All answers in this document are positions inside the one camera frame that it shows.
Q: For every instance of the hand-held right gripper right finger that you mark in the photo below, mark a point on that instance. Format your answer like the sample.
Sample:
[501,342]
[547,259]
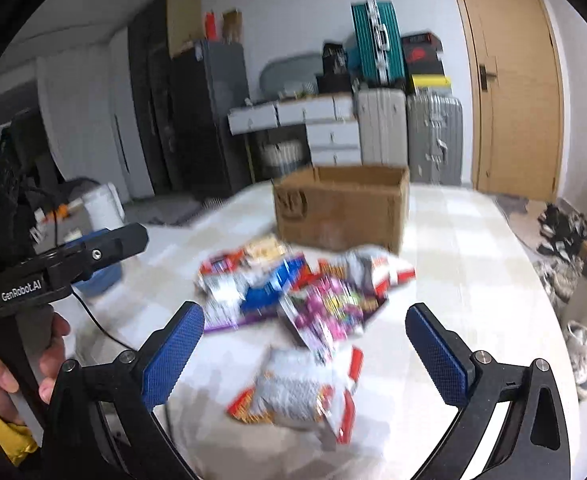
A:
[436,355]

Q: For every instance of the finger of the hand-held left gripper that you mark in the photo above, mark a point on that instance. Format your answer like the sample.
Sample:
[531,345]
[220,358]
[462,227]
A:
[118,247]

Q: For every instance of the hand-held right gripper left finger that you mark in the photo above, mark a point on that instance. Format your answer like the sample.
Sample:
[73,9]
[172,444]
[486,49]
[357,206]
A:
[173,355]

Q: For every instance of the pile of mixed snack bags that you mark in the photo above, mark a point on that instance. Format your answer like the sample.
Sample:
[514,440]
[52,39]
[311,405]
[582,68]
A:
[323,310]

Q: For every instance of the red white noodle snack packet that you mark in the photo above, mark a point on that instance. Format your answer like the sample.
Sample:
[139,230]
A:
[288,395]

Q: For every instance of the brown cardboard box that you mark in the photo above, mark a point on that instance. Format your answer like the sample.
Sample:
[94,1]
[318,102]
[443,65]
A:
[338,210]

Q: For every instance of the blue basin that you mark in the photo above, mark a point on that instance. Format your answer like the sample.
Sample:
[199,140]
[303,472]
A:
[101,282]

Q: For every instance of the white bucket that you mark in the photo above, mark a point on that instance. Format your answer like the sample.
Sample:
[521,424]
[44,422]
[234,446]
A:
[104,207]

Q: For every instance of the grey floor mat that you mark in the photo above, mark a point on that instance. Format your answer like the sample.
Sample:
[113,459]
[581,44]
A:
[171,208]

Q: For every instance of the checked tablecloth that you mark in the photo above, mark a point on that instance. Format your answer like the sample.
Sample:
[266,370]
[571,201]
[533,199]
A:
[448,240]

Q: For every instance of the white sneaker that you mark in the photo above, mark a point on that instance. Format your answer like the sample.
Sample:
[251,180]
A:
[579,355]

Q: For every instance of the dark grey cabinet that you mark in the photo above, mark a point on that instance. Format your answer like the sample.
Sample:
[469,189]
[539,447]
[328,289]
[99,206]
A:
[208,120]

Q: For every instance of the pile of shoes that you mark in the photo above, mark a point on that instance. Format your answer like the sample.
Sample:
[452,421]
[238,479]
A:
[568,240]

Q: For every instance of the silver ribbed suitcase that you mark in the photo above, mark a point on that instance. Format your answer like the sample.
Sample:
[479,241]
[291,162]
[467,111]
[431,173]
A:
[433,135]

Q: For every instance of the flat cardboard sheet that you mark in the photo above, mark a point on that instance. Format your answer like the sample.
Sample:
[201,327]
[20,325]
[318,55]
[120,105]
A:
[183,22]

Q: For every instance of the white drawer desk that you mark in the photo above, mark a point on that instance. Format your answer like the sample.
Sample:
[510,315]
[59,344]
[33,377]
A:
[323,130]

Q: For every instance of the white ribbed suitcase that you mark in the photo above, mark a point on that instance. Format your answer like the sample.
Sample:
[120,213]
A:
[381,125]

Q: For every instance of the red bottle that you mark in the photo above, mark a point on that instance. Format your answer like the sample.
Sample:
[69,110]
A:
[212,25]

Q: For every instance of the grey oval mirror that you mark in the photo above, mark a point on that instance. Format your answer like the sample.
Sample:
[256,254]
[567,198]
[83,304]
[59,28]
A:
[288,72]

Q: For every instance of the brown paper bag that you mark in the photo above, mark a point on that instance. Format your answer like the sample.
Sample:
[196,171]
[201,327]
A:
[232,26]

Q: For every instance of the wooden door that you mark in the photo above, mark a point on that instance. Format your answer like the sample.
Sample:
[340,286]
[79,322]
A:
[513,110]

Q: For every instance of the yellow black box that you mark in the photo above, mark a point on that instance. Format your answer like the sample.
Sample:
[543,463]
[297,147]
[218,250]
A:
[428,84]

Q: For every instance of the black bag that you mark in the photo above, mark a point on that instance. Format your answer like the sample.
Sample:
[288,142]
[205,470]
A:
[336,65]

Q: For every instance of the black red box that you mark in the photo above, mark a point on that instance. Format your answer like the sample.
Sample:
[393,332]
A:
[421,55]

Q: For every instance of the teal suitcase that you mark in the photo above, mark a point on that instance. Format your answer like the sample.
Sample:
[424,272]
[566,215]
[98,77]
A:
[373,45]

